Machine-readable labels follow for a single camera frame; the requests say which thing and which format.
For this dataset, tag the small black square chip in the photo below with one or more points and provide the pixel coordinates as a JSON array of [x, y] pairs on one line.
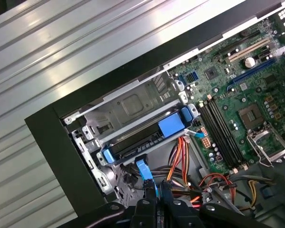
[[211, 73]]

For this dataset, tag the green motherboard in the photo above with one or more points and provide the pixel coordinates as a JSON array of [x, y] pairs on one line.
[[237, 97]]

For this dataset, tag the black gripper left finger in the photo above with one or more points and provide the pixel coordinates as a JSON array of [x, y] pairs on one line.
[[145, 213]]

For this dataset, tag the grey metal disk bay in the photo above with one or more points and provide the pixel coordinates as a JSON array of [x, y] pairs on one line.
[[133, 104]]

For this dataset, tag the beige power connector socket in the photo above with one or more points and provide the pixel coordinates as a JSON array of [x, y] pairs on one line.
[[206, 143]]

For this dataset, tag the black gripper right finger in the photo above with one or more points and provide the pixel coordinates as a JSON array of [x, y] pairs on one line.
[[178, 213]]

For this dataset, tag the blue SATA port block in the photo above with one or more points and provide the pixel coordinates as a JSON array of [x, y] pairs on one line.
[[191, 77]]

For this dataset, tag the silver coin cell battery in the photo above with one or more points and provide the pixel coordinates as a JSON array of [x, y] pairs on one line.
[[249, 63]]

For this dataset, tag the black open PC case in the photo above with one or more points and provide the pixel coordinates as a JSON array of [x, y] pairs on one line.
[[59, 154]]

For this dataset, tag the metal socket cover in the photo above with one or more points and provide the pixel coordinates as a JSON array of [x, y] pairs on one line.
[[278, 155]]

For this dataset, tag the metal locking lever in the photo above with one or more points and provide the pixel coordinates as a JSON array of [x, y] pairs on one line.
[[262, 158]]

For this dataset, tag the white expansion slot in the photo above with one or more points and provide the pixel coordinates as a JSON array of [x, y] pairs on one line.
[[249, 50]]

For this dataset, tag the square brown chipset chip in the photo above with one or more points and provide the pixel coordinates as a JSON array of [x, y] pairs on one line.
[[251, 115]]

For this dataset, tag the blue expansion slot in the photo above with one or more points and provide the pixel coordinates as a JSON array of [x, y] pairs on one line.
[[250, 74]]

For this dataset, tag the black RAM slot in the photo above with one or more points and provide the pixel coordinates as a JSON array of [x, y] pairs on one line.
[[217, 139], [230, 133], [221, 137], [226, 135]]

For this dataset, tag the hard disk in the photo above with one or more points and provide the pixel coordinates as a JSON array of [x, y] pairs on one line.
[[171, 126]]

